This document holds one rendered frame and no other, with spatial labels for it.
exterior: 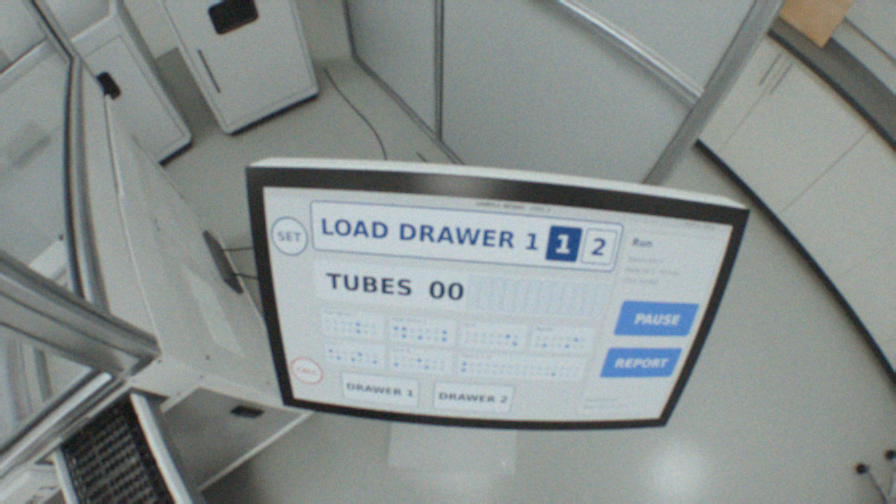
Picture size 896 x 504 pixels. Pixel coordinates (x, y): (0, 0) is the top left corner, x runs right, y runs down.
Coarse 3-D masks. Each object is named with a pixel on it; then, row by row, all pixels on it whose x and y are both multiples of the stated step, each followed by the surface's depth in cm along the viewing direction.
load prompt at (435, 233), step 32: (320, 224) 35; (352, 224) 35; (384, 224) 35; (416, 224) 35; (448, 224) 35; (480, 224) 35; (512, 224) 35; (544, 224) 34; (576, 224) 34; (608, 224) 34; (416, 256) 36; (448, 256) 36; (480, 256) 36; (512, 256) 36; (544, 256) 36; (576, 256) 35; (608, 256) 35
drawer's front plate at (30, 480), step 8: (24, 472) 37; (32, 472) 38; (40, 472) 40; (48, 472) 42; (56, 472) 44; (16, 480) 36; (24, 480) 37; (32, 480) 38; (40, 480) 39; (48, 480) 41; (56, 480) 43; (8, 488) 35; (16, 488) 36; (24, 488) 37; (32, 488) 39; (56, 488) 44; (0, 496) 34; (8, 496) 35; (16, 496) 36; (24, 496) 38; (32, 496) 40; (40, 496) 42; (48, 496) 43
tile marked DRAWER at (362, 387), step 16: (352, 384) 43; (368, 384) 43; (384, 384) 42; (400, 384) 42; (416, 384) 42; (352, 400) 44; (368, 400) 44; (384, 400) 43; (400, 400) 43; (416, 400) 43
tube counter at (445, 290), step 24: (432, 288) 37; (456, 288) 37; (480, 288) 37; (504, 288) 37; (528, 288) 37; (552, 288) 37; (576, 288) 37; (600, 288) 37; (480, 312) 38; (504, 312) 38; (528, 312) 38; (552, 312) 38; (576, 312) 38; (600, 312) 38
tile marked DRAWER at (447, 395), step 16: (448, 384) 42; (464, 384) 42; (480, 384) 42; (496, 384) 42; (432, 400) 43; (448, 400) 43; (464, 400) 43; (480, 400) 43; (496, 400) 43; (512, 400) 43
